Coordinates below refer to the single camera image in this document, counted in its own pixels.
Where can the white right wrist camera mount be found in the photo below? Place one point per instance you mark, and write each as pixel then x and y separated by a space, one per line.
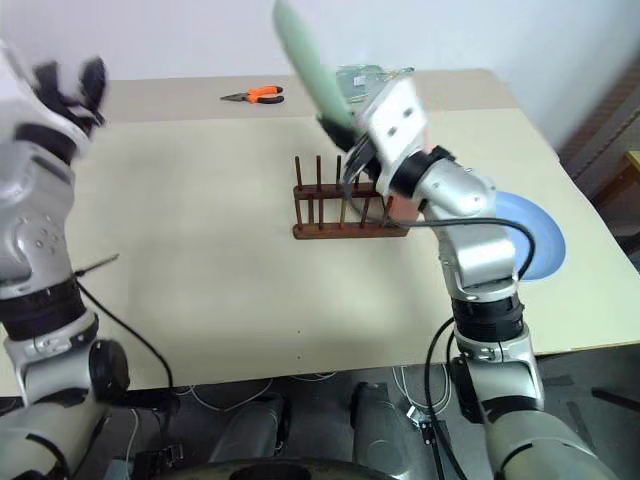
pixel 397 125

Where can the wooden dish rack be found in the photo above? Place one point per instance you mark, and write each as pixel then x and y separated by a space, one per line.
pixel 320 210

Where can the blue plate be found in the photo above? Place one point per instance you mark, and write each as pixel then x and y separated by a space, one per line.
pixel 545 240

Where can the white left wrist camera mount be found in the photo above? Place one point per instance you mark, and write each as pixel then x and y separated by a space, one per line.
pixel 22 97

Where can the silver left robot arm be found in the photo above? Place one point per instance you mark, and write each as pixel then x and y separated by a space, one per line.
pixel 35 210

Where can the green plate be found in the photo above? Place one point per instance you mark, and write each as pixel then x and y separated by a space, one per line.
pixel 311 65

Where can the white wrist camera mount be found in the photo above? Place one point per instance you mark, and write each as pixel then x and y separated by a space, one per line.
pixel 397 125
pixel 22 97

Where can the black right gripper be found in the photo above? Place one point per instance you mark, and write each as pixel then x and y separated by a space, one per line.
pixel 361 162

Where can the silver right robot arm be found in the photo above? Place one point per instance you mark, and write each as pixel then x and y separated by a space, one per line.
pixel 475 245

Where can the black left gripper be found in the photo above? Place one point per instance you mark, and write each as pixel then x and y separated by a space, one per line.
pixel 75 116

